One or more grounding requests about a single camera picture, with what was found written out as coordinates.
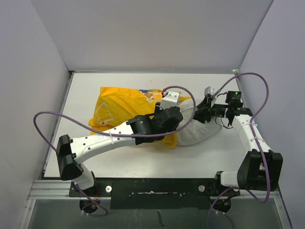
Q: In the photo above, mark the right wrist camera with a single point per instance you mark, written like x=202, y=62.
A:
x=210, y=92

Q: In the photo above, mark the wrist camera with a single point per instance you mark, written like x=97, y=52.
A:
x=210, y=92
x=169, y=99

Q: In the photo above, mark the aluminium frame rail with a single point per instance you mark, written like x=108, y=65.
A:
x=53, y=208

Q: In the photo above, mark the white pillow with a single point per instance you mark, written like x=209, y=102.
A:
x=195, y=131

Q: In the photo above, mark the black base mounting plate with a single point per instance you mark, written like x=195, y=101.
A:
x=156, y=193

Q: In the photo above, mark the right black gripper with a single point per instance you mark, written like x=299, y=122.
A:
x=204, y=108

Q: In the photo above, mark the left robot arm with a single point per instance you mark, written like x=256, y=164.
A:
x=73, y=152

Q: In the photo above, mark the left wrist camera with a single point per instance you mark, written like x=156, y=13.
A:
x=169, y=99

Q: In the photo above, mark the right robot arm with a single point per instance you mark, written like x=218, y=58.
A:
x=261, y=167

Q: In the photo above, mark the yellow printed pillowcase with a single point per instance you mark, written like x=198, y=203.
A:
x=117, y=105

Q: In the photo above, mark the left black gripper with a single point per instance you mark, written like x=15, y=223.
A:
x=157, y=108

